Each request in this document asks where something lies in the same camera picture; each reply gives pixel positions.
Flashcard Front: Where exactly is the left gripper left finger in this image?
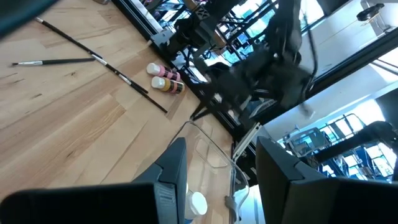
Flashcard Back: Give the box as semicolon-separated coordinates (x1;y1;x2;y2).
0;138;188;224

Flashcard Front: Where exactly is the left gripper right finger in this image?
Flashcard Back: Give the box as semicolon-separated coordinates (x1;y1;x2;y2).
254;136;398;224

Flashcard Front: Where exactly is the clear plastic bin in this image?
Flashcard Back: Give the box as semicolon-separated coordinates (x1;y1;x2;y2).
169;119;251;224

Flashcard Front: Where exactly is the small blue paint bottle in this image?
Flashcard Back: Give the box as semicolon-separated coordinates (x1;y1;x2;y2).
185;190;208;224

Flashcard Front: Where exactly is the thin black paintbrush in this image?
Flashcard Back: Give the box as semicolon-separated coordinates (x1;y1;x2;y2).
34;17;149;94
11;57;96;67
90;51;169;114

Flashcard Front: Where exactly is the small yellow paint bottle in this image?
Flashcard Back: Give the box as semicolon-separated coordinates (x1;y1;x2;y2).
150;76;186;95

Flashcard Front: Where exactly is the small pink paint bottle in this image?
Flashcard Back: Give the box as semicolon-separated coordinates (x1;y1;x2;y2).
146;62;182;82

